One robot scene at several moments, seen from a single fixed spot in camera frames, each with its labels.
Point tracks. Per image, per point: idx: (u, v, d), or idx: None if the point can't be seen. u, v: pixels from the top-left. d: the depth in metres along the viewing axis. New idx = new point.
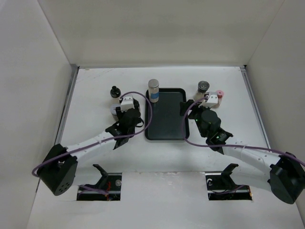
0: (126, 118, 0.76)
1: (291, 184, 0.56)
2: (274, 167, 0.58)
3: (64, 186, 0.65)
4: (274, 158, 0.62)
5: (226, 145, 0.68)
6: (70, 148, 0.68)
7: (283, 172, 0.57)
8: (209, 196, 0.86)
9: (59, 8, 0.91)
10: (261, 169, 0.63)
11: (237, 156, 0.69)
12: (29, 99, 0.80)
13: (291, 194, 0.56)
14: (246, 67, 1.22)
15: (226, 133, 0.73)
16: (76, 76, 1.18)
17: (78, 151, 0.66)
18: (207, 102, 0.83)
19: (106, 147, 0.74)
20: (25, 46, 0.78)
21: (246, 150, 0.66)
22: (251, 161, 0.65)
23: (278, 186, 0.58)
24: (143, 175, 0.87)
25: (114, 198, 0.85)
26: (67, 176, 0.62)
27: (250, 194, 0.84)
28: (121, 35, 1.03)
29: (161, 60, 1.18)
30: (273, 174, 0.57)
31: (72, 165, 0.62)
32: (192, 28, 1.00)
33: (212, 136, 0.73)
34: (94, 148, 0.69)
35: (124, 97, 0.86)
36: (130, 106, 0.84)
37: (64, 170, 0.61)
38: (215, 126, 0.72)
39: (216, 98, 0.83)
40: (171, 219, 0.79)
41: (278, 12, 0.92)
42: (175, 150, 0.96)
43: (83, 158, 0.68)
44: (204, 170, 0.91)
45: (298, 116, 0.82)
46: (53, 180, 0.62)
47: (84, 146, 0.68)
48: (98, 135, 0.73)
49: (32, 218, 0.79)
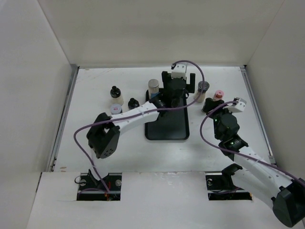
0: (169, 89, 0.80)
1: (295, 210, 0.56)
2: (283, 190, 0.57)
3: (108, 151, 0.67)
4: (285, 180, 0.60)
5: (239, 154, 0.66)
6: (114, 116, 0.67)
7: (291, 197, 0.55)
8: (209, 196, 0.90)
9: (59, 7, 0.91)
10: (268, 186, 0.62)
11: (247, 166, 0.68)
12: (28, 99, 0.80)
13: (292, 219, 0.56)
14: (246, 67, 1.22)
15: (241, 140, 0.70)
16: (76, 76, 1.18)
17: (121, 121, 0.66)
18: (234, 108, 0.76)
19: (149, 119, 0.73)
20: (25, 47, 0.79)
21: (259, 164, 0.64)
22: (261, 175, 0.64)
23: (281, 207, 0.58)
24: (143, 175, 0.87)
25: (114, 198, 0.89)
26: (111, 143, 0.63)
27: (250, 194, 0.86)
28: (121, 35, 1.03)
29: (161, 60, 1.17)
30: (280, 196, 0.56)
31: (116, 134, 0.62)
32: (192, 27, 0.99)
33: (227, 140, 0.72)
34: (134, 119, 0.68)
35: (176, 64, 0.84)
36: (180, 73, 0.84)
37: (108, 138, 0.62)
38: (232, 131, 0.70)
39: (244, 106, 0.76)
40: (171, 219, 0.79)
41: (278, 12, 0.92)
42: (176, 150, 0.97)
43: (124, 129, 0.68)
44: (205, 170, 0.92)
45: (299, 116, 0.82)
46: (99, 145, 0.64)
47: (127, 116, 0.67)
48: (139, 107, 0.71)
49: (31, 219, 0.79)
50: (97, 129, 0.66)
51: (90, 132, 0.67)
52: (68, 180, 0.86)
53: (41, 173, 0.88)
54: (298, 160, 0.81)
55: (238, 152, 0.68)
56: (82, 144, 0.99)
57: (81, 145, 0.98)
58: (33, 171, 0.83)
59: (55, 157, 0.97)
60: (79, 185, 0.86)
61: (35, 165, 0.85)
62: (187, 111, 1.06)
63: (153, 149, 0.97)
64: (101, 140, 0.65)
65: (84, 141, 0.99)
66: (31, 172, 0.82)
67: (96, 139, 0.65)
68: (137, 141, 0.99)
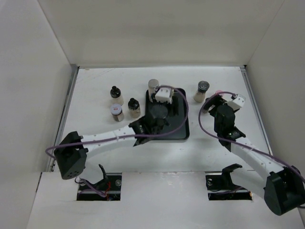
0: (152, 115, 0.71)
1: (284, 196, 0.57)
2: (273, 174, 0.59)
3: (73, 173, 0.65)
4: (278, 167, 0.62)
5: (235, 142, 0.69)
6: (86, 137, 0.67)
7: (280, 182, 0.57)
8: (209, 196, 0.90)
9: (59, 7, 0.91)
10: (261, 173, 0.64)
11: (243, 155, 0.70)
12: (29, 99, 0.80)
13: (281, 205, 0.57)
14: (246, 67, 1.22)
15: (239, 132, 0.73)
16: (76, 76, 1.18)
17: (91, 144, 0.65)
18: (233, 101, 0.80)
19: (124, 144, 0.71)
20: (25, 46, 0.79)
21: (253, 152, 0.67)
22: (254, 163, 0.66)
23: (271, 193, 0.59)
24: (143, 175, 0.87)
25: (114, 198, 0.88)
26: (75, 166, 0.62)
27: (250, 194, 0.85)
28: (121, 35, 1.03)
29: (161, 60, 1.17)
30: (269, 180, 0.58)
31: (81, 158, 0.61)
32: (192, 27, 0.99)
33: (225, 132, 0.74)
34: (106, 143, 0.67)
35: (161, 88, 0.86)
36: (165, 98, 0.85)
37: (74, 160, 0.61)
38: (228, 121, 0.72)
39: (242, 101, 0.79)
40: (171, 219, 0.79)
41: (278, 12, 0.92)
42: (176, 150, 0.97)
43: (95, 151, 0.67)
44: (206, 170, 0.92)
45: (299, 116, 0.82)
46: (63, 165, 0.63)
47: (99, 140, 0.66)
48: (117, 130, 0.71)
49: (31, 219, 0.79)
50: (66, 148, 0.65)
51: (57, 150, 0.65)
52: (68, 180, 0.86)
53: (41, 173, 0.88)
54: (298, 160, 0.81)
55: (234, 141, 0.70)
56: None
57: None
58: (33, 171, 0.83)
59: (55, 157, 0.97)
60: (79, 185, 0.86)
61: (35, 165, 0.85)
62: (186, 111, 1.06)
63: (153, 149, 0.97)
64: (65, 162, 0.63)
65: None
66: (31, 172, 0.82)
67: (62, 159, 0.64)
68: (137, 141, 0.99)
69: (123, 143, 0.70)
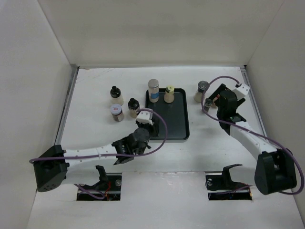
0: (132, 137, 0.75)
1: (273, 175, 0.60)
2: (265, 153, 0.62)
3: (50, 185, 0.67)
4: (271, 148, 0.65)
5: (234, 124, 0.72)
6: (68, 152, 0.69)
7: (271, 162, 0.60)
8: (209, 196, 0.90)
9: (59, 7, 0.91)
10: (254, 154, 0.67)
11: (239, 137, 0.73)
12: (29, 99, 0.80)
13: (268, 184, 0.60)
14: (246, 67, 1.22)
15: (240, 117, 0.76)
16: (76, 76, 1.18)
17: (73, 160, 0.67)
18: (237, 88, 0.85)
19: (107, 161, 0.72)
20: (25, 47, 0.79)
21: (249, 134, 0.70)
22: (250, 144, 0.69)
23: (261, 173, 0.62)
24: (143, 175, 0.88)
25: (114, 198, 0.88)
26: (54, 179, 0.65)
27: (250, 194, 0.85)
28: (121, 35, 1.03)
29: (161, 60, 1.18)
30: (260, 158, 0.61)
31: (60, 173, 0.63)
32: (192, 27, 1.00)
33: (227, 115, 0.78)
34: (87, 161, 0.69)
35: (141, 110, 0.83)
36: (146, 120, 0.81)
37: (53, 173, 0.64)
38: (230, 105, 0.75)
39: (246, 90, 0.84)
40: (170, 219, 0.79)
41: (278, 12, 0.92)
42: (175, 150, 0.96)
43: (76, 167, 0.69)
44: (205, 170, 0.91)
45: (299, 116, 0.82)
46: (42, 176, 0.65)
47: (82, 156, 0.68)
48: (102, 147, 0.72)
49: (31, 218, 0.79)
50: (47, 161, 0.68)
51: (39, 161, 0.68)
52: None
53: None
54: (298, 160, 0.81)
55: (234, 124, 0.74)
56: (82, 144, 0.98)
57: (81, 145, 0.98)
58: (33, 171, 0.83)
59: None
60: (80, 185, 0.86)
61: None
62: (186, 111, 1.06)
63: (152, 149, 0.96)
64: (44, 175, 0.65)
65: (84, 140, 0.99)
66: (31, 172, 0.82)
67: (41, 170, 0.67)
68: None
69: (103, 161, 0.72)
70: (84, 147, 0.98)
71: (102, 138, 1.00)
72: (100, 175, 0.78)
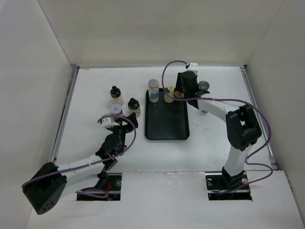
0: (106, 144, 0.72)
1: (242, 129, 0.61)
2: (230, 112, 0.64)
3: (48, 205, 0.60)
4: (234, 107, 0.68)
5: (200, 98, 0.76)
6: (60, 168, 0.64)
7: (237, 118, 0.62)
8: (209, 196, 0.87)
9: (59, 8, 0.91)
10: (224, 117, 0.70)
11: (208, 108, 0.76)
12: (29, 99, 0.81)
13: (239, 138, 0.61)
14: (246, 67, 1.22)
15: (204, 91, 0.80)
16: (76, 76, 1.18)
17: (69, 171, 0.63)
18: (188, 68, 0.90)
19: (94, 171, 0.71)
20: (26, 47, 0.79)
21: (215, 102, 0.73)
22: (217, 110, 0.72)
23: (231, 131, 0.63)
24: (143, 175, 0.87)
25: (114, 198, 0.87)
26: (54, 195, 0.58)
27: (250, 194, 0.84)
28: (121, 35, 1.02)
29: (161, 60, 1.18)
30: (228, 117, 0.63)
31: (60, 186, 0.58)
32: (192, 28, 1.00)
33: (192, 92, 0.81)
34: (82, 171, 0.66)
35: (102, 118, 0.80)
36: (109, 125, 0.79)
37: (52, 189, 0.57)
38: (190, 81, 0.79)
39: (196, 65, 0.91)
40: (171, 219, 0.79)
41: (278, 12, 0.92)
42: (176, 150, 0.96)
43: (70, 180, 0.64)
44: (204, 170, 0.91)
45: (299, 115, 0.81)
46: (38, 198, 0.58)
47: (75, 167, 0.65)
48: (87, 159, 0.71)
49: (32, 218, 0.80)
50: (39, 182, 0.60)
51: (30, 184, 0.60)
52: None
53: None
54: (299, 160, 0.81)
55: (199, 98, 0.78)
56: (82, 144, 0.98)
57: (81, 144, 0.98)
58: (33, 171, 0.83)
59: (55, 157, 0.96)
60: None
61: (35, 165, 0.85)
62: (187, 111, 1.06)
63: (152, 149, 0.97)
64: (40, 194, 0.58)
65: (84, 141, 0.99)
66: (31, 172, 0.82)
67: (34, 192, 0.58)
68: (137, 142, 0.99)
69: (95, 170, 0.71)
70: (83, 147, 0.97)
71: (102, 138, 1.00)
72: (99, 173, 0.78)
